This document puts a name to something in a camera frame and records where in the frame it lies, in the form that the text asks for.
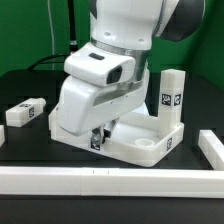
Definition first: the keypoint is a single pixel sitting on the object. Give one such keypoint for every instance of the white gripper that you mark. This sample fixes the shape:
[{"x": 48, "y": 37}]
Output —
[{"x": 83, "y": 107}]

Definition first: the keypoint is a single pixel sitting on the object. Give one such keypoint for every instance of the white desk top tray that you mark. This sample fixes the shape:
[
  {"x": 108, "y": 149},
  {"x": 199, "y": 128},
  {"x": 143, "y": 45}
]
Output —
[{"x": 135, "y": 139}]

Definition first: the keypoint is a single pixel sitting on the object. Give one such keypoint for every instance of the white L-shaped fence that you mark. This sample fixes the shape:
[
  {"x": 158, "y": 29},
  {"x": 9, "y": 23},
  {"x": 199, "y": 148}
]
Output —
[{"x": 66, "y": 181}]

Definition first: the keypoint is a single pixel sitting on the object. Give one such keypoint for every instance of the white block left edge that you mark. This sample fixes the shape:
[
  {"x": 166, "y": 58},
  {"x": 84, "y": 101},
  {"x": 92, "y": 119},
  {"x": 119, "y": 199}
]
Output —
[{"x": 2, "y": 135}]

